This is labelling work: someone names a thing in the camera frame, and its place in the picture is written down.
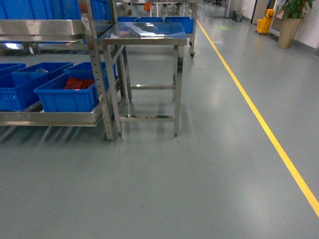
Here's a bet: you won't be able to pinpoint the tall potted plant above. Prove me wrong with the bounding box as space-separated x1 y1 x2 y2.
277 0 314 49

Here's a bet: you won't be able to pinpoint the blue bin with red parts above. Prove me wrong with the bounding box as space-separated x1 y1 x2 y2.
34 62 99 113

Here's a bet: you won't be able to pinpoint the middle blue shelf bin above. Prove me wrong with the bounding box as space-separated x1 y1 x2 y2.
0 62 74 112

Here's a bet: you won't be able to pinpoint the yellow mop bucket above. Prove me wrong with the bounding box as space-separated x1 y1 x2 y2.
256 9 275 34

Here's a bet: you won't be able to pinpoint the stainless steel small table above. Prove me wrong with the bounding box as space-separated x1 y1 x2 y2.
100 22 188 136

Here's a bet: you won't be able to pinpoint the stainless steel shelf rack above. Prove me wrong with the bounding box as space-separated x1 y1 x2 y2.
0 0 130 142

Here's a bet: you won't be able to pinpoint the red parts in bin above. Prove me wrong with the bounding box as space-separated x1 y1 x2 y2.
63 77 95 90

